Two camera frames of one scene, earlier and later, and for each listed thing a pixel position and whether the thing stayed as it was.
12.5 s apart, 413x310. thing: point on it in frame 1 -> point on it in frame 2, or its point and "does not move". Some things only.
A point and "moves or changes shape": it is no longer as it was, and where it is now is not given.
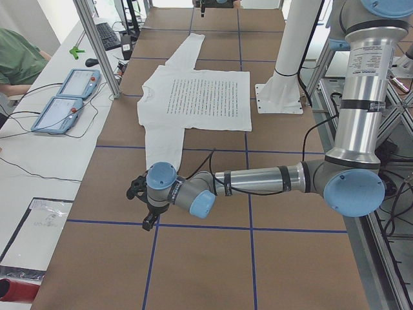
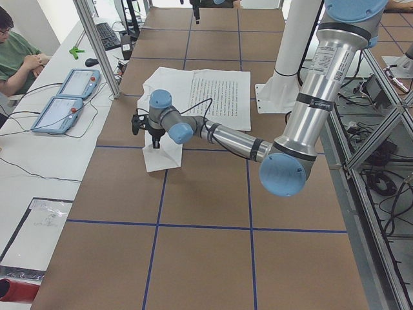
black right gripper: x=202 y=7 -> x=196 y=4
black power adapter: x=126 y=44 does not move
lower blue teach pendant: x=57 y=115 does not move
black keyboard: x=108 y=37 does not move
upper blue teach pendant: x=80 y=82 does not move
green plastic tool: x=74 y=51 does not move
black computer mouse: x=91 y=62 does not move
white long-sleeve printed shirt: x=179 y=97 moves or changes shape
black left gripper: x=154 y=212 -> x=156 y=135
